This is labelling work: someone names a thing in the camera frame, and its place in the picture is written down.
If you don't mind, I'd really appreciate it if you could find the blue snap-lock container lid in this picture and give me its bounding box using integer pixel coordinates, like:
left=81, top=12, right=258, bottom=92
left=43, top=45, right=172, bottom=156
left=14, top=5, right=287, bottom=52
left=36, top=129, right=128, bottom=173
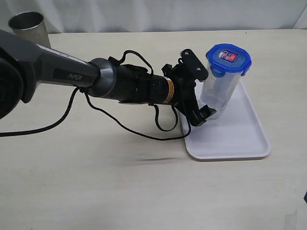
left=206, top=43, right=252, bottom=78

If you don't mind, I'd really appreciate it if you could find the stainless steel cup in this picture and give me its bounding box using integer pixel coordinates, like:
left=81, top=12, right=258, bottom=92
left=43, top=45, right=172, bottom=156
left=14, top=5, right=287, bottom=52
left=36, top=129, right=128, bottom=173
left=8, top=11, right=51, bottom=48

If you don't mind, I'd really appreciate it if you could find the clear plastic tall container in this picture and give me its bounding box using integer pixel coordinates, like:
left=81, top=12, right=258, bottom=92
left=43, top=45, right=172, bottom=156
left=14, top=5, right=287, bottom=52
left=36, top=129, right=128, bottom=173
left=200, top=69, right=241, bottom=120

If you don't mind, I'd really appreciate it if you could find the white rectangular plastic tray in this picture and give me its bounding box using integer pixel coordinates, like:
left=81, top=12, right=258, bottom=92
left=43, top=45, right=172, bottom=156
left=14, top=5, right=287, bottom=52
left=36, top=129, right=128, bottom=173
left=180, top=81, right=272, bottom=161

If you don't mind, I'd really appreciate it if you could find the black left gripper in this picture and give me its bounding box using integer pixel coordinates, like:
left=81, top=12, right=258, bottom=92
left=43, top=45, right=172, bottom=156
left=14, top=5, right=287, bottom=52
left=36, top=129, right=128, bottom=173
left=162, top=58, right=216, bottom=127

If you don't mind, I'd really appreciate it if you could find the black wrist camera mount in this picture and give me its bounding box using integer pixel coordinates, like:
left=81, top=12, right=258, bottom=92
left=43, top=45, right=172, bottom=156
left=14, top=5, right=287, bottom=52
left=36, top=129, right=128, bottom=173
left=180, top=49, right=209, bottom=81

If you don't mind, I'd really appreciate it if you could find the black cable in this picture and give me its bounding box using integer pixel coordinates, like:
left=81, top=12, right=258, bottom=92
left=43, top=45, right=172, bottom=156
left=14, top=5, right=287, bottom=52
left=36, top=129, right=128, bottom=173
left=0, top=49, right=192, bottom=141

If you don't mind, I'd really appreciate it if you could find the white backdrop curtain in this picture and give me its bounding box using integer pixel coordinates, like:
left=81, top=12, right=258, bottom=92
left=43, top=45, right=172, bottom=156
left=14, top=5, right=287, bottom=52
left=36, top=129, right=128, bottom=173
left=0, top=0, right=307, bottom=33

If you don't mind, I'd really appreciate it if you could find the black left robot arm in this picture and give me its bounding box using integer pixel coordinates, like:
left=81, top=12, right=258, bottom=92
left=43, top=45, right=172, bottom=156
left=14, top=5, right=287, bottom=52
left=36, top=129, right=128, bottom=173
left=0, top=31, right=216, bottom=127

